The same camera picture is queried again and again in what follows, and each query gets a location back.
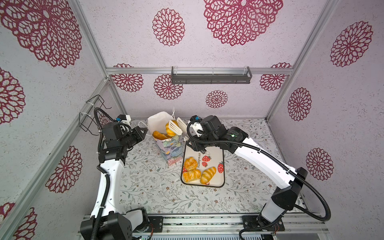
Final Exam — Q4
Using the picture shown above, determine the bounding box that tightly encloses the round knotted fake bread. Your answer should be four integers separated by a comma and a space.
183, 157, 198, 172

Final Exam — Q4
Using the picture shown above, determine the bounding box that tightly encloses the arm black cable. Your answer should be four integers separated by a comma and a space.
88, 106, 133, 240
186, 119, 332, 240

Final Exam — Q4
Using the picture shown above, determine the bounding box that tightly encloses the black wall shelf rail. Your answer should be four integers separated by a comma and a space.
171, 67, 253, 85

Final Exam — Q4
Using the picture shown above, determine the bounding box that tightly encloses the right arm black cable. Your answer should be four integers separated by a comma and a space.
186, 119, 332, 240

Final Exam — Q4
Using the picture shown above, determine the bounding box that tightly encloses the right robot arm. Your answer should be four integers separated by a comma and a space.
168, 116, 307, 227

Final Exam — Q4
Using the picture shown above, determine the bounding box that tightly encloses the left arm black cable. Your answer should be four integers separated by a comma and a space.
88, 106, 133, 240

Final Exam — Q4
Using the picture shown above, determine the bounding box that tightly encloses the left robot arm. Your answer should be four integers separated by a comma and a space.
80, 121, 150, 240

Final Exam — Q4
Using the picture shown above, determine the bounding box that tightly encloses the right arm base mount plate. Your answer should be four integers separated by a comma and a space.
242, 215, 285, 232

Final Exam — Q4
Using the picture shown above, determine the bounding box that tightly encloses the small fake croissant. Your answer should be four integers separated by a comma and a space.
166, 120, 183, 138

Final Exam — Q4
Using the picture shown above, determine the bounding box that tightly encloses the black wire wall rack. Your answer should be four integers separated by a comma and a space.
78, 95, 111, 136

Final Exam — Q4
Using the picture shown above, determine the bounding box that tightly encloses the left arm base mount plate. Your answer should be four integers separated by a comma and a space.
133, 216, 164, 235

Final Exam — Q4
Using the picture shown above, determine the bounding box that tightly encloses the flaky fake pastry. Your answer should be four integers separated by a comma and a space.
182, 169, 202, 183

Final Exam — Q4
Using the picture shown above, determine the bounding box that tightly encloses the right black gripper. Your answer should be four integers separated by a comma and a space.
185, 133, 219, 151

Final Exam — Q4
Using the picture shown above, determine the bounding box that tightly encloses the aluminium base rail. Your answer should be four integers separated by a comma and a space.
77, 213, 331, 240

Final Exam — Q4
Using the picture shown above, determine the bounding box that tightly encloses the white strawberry tray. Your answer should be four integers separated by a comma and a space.
181, 146, 225, 188

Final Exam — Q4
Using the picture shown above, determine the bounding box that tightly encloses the floral paper gift bag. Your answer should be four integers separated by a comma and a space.
139, 111, 184, 166

